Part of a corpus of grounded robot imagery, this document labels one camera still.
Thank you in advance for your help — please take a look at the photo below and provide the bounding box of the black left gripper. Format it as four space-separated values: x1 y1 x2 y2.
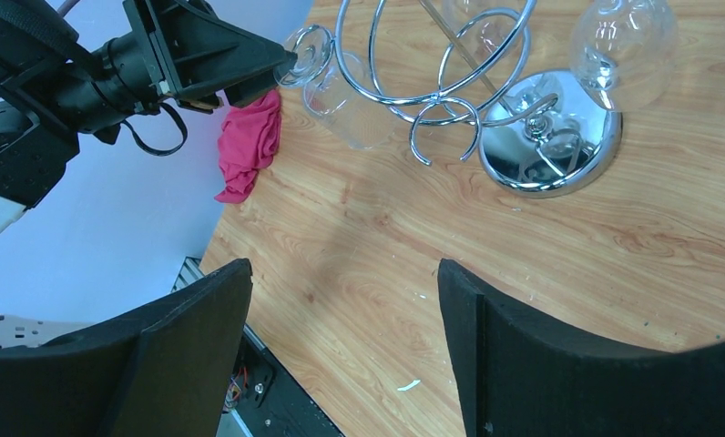
66 1 297 136

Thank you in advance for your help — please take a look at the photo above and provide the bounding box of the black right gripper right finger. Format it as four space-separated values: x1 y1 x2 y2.
437 259 725 436

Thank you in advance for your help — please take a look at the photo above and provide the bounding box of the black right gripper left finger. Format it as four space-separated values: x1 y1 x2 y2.
0 259 252 436

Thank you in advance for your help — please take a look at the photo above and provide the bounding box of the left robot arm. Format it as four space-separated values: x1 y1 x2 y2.
0 0 297 234

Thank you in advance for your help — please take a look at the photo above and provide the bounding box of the chrome wine glass rack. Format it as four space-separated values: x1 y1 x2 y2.
339 1 623 198

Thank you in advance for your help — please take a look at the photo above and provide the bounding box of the pink cloth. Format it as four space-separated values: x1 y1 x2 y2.
215 89 281 204

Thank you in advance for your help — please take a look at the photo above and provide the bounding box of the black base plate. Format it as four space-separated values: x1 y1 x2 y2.
216 326 342 437

